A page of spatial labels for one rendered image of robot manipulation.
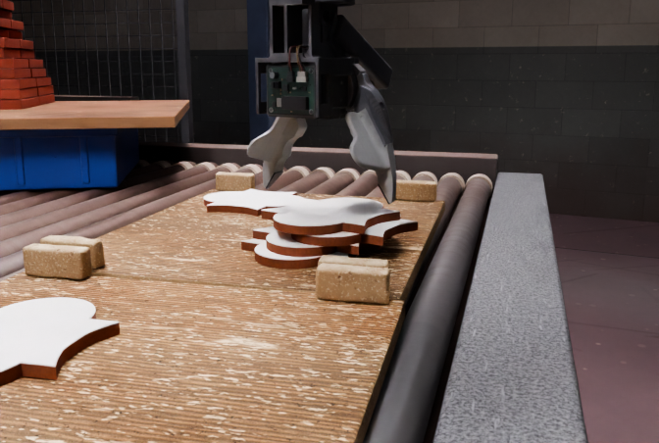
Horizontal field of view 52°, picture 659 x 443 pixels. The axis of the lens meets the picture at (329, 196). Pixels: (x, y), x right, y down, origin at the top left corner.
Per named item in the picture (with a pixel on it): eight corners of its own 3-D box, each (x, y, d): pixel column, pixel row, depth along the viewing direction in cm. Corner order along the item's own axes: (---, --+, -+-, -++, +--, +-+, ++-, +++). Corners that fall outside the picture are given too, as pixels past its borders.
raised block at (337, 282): (391, 299, 54) (392, 266, 53) (388, 307, 52) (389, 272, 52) (320, 293, 55) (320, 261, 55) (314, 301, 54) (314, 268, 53)
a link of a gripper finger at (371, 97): (360, 162, 64) (316, 87, 66) (369, 160, 66) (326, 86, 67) (396, 135, 62) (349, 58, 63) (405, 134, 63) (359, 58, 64)
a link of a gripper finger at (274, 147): (220, 175, 69) (260, 104, 64) (256, 168, 74) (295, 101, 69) (239, 195, 68) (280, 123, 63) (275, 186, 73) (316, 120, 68)
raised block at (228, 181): (256, 191, 100) (255, 172, 99) (251, 193, 98) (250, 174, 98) (219, 189, 101) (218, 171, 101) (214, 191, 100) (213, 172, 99)
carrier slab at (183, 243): (444, 211, 93) (445, 200, 93) (399, 317, 54) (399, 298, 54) (212, 199, 102) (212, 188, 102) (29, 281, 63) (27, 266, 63)
